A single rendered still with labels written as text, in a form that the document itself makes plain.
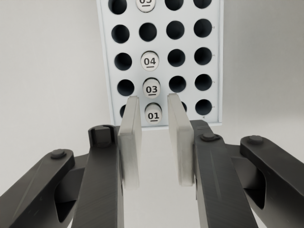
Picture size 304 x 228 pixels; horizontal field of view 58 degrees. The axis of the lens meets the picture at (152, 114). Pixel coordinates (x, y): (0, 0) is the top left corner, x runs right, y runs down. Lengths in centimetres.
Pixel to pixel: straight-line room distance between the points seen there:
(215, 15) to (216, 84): 5
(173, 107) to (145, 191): 14
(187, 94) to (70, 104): 10
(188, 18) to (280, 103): 12
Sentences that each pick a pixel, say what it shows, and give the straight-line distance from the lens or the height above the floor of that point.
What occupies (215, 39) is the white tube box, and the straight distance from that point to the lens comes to 20.
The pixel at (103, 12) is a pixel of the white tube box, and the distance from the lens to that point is 20.
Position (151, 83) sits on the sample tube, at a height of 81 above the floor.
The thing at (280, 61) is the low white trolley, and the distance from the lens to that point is 26.
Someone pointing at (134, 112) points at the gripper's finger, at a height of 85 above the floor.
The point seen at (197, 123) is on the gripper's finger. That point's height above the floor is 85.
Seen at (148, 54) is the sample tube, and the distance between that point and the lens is 18.
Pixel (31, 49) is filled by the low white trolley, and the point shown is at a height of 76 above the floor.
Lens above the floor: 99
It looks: 72 degrees down
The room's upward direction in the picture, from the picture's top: 177 degrees clockwise
